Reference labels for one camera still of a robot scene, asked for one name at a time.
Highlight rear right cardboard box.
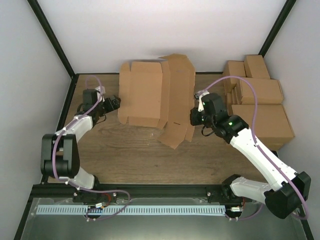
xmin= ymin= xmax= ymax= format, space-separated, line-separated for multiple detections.
xmin=244 ymin=55 xmax=270 ymax=79

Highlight bottom stacked cardboard box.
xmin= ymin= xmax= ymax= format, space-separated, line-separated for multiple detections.
xmin=260 ymin=141 xmax=286 ymax=151

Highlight left black frame post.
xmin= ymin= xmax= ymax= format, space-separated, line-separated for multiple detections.
xmin=27 ymin=0 xmax=76 ymax=79

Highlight brown cardboard box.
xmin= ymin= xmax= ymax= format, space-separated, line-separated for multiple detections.
xmin=117 ymin=53 xmax=196 ymax=149

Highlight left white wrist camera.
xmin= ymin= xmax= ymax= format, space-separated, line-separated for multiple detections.
xmin=95 ymin=86 xmax=106 ymax=102

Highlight large front cardboard box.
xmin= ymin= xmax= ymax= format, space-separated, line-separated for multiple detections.
xmin=229 ymin=104 xmax=295 ymax=145

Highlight middle folded cardboard box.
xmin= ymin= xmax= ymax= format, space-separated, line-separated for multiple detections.
xmin=235 ymin=77 xmax=284 ymax=105

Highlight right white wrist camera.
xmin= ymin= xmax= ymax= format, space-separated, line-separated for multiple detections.
xmin=194 ymin=90 xmax=209 ymax=112

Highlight light blue slotted cable duct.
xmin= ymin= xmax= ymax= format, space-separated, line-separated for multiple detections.
xmin=35 ymin=205 xmax=226 ymax=217

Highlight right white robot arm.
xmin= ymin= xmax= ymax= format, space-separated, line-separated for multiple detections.
xmin=190 ymin=91 xmax=311 ymax=219

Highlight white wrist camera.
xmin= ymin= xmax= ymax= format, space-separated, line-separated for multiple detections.
xmin=194 ymin=90 xmax=209 ymax=112
xmin=95 ymin=86 xmax=106 ymax=102

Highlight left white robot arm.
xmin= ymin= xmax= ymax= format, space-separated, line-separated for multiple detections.
xmin=40 ymin=87 xmax=121 ymax=202

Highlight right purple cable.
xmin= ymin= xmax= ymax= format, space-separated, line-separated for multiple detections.
xmin=198 ymin=75 xmax=310 ymax=222

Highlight rear left cardboard box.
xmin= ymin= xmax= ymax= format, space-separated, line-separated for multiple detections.
xmin=222 ymin=60 xmax=246 ymax=95

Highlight black frame post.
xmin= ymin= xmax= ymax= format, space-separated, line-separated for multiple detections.
xmin=27 ymin=0 xmax=76 ymax=79
xmin=258 ymin=0 xmax=297 ymax=58

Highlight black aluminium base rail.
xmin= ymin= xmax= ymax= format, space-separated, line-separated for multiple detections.
xmin=72 ymin=184 xmax=226 ymax=205

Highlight right black frame post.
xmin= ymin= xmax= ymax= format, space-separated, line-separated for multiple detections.
xmin=258 ymin=0 xmax=297 ymax=58

